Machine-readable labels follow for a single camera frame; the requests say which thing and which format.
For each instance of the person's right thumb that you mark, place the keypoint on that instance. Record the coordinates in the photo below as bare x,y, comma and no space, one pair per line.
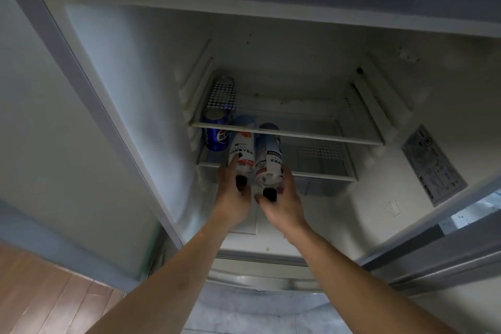
263,200

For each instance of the person's left hand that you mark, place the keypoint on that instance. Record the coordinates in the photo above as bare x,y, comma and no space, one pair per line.
231,200

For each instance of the grey information sticker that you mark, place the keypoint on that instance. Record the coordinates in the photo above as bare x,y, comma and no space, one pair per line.
433,165

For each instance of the person's right forearm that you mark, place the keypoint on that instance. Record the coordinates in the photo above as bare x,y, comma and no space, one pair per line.
352,283

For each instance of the clear bottle with dark label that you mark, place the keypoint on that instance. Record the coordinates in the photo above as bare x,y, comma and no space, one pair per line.
269,163

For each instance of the blue soda can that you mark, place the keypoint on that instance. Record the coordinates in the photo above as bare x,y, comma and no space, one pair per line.
215,130

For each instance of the person's right hand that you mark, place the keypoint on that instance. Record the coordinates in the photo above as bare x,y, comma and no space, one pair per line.
283,206

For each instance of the silver lower refrigerator drawer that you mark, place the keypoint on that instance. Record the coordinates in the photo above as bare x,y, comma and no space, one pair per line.
262,279

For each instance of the clear bottle with orange label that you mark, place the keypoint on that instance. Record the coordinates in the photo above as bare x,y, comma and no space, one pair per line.
242,151

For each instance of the person's left forearm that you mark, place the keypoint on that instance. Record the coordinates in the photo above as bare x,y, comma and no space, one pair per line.
164,283

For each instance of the glass refrigerator shelf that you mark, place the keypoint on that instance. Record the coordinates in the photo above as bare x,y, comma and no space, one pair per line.
297,126
313,165

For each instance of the white refrigerator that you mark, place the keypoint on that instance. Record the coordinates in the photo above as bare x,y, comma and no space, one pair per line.
250,110

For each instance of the person's left thumb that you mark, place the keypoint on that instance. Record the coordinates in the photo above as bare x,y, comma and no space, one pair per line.
233,167

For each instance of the white dotted drink can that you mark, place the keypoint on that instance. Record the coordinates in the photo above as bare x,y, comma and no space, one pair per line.
221,92

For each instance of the white refrigerator door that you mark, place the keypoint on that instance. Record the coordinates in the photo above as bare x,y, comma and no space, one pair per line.
442,243

